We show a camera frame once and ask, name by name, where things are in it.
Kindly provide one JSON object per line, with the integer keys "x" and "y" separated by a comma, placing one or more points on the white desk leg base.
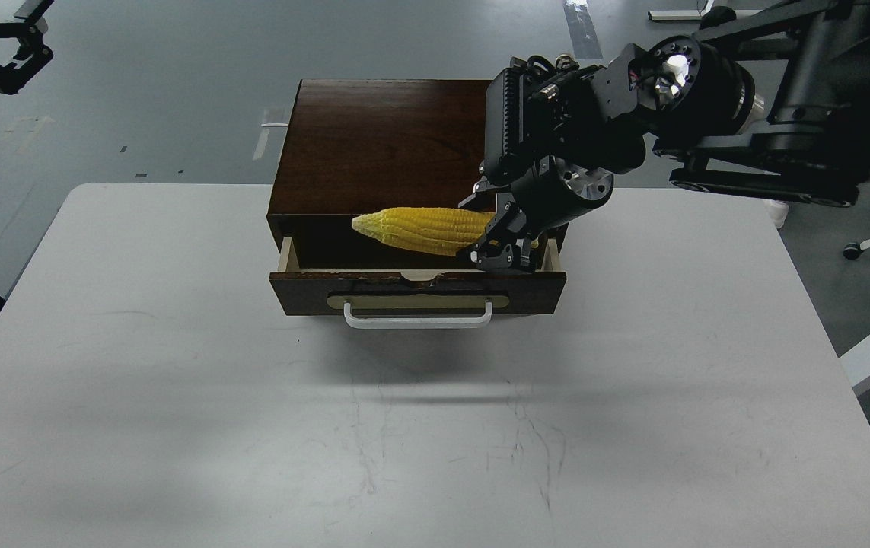
{"x": 697, "y": 13}

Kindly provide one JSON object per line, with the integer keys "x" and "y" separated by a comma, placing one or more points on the dark wooden drawer cabinet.
{"x": 354, "y": 146}

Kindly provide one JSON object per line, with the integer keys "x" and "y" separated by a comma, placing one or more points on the wooden drawer with white handle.
{"x": 415, "y": 298}

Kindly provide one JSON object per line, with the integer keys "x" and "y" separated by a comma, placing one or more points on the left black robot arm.
{"x": 774, "y": 106}

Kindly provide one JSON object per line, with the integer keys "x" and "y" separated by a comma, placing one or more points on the yellow corn cob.
{"x": 429, "y": 230}

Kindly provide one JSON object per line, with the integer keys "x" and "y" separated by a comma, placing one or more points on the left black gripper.
{"x": 556, "y": 134}

